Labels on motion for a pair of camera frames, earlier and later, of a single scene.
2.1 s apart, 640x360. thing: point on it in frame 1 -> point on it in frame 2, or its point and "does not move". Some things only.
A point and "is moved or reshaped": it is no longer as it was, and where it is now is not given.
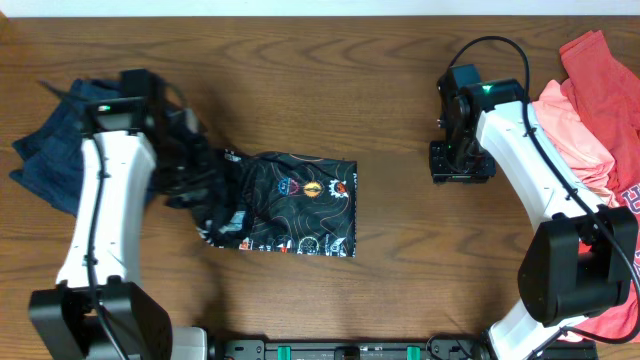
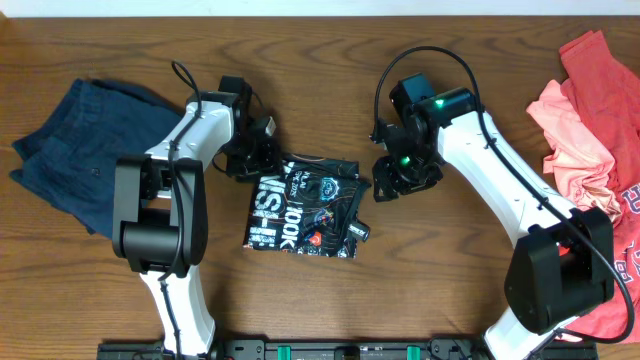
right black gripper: x=442 y=172 -> x=386 y=174
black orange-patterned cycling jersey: x=285 y=203 is moved or reshaped
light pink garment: x=591 y=158 does not move
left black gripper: x=202 y=168 -> x=273 y=155
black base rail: x=378 y=349 does not move
